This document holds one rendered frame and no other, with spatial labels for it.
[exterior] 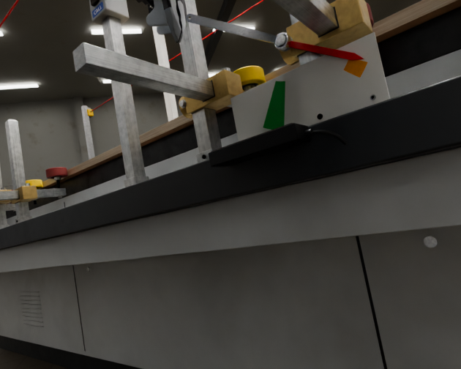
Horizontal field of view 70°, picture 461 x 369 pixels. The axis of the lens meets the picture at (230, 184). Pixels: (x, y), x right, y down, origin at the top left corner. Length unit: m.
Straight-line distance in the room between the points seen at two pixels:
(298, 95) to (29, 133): 13.10
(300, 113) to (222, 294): 0.61
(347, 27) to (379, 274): 0.48
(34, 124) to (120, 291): 12.36
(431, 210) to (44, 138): 13.12
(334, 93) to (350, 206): 0.17
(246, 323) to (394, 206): 0.58
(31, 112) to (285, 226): 13.30
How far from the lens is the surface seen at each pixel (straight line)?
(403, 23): 0.75
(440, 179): 0.52
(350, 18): 0.56
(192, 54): 0.74
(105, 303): 1.50
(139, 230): 0.88
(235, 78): 0.68
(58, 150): 13.16
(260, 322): 0.95
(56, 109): 13.59
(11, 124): 1.59
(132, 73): 0.54
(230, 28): 0.62
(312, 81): 0.56
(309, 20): 0.52
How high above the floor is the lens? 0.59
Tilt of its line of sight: 5 degrees up
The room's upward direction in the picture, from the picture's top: 10 degrees counter-clockwise
